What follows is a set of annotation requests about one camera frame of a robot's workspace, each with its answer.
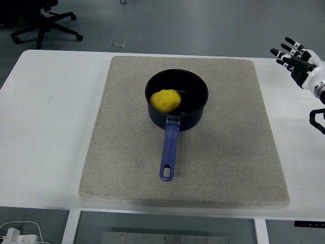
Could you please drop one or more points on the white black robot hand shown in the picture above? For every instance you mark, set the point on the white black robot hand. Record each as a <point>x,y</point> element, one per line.
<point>313,75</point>

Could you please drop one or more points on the yellow potato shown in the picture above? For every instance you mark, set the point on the yellow potato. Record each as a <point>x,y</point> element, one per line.
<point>165,101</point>

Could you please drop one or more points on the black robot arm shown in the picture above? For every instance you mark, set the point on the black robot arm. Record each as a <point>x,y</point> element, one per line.
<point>313,120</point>

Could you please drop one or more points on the black table control panel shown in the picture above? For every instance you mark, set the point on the black table control panel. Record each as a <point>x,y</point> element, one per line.
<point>309,224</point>

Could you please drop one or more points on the white table leg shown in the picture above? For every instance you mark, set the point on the white table leg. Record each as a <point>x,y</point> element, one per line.
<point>261,232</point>
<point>69,228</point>

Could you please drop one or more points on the beige fabric mat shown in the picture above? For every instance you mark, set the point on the beige fabric mat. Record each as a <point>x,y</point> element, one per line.
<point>127,127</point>

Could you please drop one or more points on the silver floor socket plate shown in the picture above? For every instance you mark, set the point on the silver floor socket plate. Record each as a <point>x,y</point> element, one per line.
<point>118,44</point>

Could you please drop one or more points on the grey metal plate with screws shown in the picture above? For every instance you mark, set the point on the grey metal plate with screws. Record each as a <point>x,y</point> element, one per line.
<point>165,239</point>

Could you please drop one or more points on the black office chair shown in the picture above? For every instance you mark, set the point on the black office chair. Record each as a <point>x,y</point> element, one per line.
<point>44,25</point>

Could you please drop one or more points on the white power strip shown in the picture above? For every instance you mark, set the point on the white power strip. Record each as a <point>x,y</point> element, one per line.
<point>17,238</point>

